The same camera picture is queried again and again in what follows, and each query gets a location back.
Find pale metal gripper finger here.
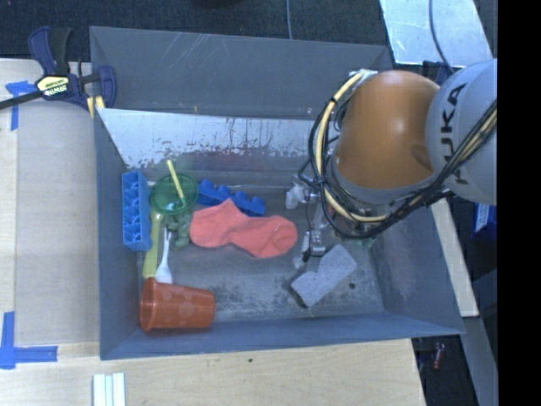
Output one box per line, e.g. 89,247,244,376
284,184,306,211
292,230,327,270

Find grey foam block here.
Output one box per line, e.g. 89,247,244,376
290,244,358,310

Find blue studded toy brick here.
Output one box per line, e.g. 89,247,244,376
196,178,267,217

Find salmon pink sock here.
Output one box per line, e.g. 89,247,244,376
189,197,299,260

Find olive green toy figure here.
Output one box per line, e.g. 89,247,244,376
166,212,194,252

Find green cup with yellow straw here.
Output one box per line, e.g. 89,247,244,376
148,159,200,218

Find grey metal bin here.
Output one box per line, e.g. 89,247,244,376
88,25,467,361

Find white plastic fork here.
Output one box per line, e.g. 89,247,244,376
155,228,174,285

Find orange plastic cup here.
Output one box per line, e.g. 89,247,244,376
139,277,217,335

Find blue ribbed toy brick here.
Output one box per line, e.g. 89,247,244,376
121,169,154,253

